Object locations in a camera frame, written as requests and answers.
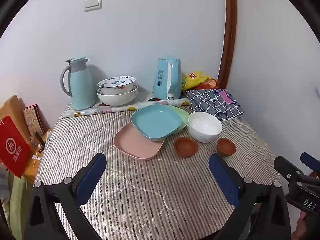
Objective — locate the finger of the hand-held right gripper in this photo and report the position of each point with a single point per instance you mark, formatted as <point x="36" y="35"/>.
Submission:
<point x="310" y="160"/>
<point x="287" y="166"/>

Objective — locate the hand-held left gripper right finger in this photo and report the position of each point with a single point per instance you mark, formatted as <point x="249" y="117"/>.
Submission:
<point x="222" y="177"/>

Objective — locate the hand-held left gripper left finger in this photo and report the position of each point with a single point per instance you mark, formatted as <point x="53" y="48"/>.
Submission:
<point x="91" y="177"/>

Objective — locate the small brown bowl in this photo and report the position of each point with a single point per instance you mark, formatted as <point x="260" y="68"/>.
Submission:
<point x="185" y="147"/>
<point x="226" y="147"/>

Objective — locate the pink square plate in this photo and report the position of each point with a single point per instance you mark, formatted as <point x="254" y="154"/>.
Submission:
<point x="132" y="145"/>

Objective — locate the plain white bowl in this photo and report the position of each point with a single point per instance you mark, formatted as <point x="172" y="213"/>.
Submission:
<point x="205" y="127"/>

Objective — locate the green square plate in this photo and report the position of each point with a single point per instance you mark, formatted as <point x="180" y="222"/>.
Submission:
<point x="183" y="118"/>

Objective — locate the blue square plate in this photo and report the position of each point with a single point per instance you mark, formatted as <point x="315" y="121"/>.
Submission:
<point x="155" y="122"/>

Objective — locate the person's right hand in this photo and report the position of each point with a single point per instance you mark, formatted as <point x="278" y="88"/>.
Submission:
<point x="303" y="226"/>

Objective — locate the wooden side table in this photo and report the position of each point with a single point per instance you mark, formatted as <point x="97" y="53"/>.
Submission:
<point x="32" y="170"/>

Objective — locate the small black bottle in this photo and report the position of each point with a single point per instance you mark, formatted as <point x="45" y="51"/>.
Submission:
<point x="39" y="138"/>

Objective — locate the striped quilted blanket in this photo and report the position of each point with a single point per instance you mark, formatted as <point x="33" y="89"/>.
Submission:
<point x="155" y="192"/>

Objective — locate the fruit printed table mat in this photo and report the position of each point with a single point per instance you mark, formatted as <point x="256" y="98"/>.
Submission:
<point x="105" y="110"/>

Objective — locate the grey plaid folded cloth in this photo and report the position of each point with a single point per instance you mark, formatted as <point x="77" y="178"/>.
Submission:
<point x="215" y="103"/>

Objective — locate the green cloth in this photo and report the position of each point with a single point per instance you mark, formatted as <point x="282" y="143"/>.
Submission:
<point x="18" y="205"/>

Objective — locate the patterned cardboard box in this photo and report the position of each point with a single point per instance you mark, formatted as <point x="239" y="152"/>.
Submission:
<point x="32" y="120"/>

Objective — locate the large white serving bowl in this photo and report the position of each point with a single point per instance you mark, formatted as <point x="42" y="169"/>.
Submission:
<point x="117" y="98"/>

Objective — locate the red paper bag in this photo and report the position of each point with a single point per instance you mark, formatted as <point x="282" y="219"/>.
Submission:
<point x="13" y="147"/>

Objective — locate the light blue thermos jug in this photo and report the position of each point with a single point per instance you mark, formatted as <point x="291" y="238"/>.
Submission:
<point x="81" y="87"/>

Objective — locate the red snack bag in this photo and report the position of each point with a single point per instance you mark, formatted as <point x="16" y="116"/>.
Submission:
<point x="212" y="83"/>

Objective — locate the blue patterned white bowl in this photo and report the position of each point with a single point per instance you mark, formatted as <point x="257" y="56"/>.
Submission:
<point x="117" y="83"/>

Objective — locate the yellow snack bag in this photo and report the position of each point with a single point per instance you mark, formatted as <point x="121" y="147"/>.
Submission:
<point x="193" y="78"/>

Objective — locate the light blue electric kettle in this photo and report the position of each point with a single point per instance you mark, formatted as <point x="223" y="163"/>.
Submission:
<point x="163" y="80"/>

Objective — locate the brown wooden door frame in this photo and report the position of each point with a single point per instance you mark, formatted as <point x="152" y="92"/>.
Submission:
<point x="229" y="35"/>

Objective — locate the white light switch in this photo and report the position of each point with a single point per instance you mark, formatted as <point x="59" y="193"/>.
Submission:
<point x="93" y="3"/>

